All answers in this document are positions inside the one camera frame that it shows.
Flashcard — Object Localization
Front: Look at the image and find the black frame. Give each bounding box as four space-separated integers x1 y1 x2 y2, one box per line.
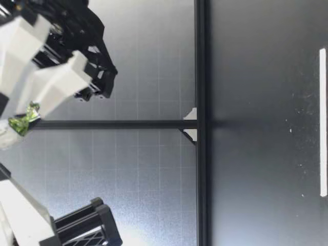
30 0 212 246

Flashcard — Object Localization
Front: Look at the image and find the white and green candy wrapper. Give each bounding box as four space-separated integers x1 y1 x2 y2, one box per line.
0 100 41 151

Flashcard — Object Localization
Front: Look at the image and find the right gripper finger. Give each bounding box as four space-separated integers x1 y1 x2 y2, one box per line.
0 12 52 118

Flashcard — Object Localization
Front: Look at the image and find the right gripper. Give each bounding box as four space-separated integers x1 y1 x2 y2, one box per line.
15 15 119 120

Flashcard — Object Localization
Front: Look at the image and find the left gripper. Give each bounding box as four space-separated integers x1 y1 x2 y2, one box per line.
40 196 124 246

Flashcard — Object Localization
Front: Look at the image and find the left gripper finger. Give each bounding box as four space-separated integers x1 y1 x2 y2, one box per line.
0 163 56 246

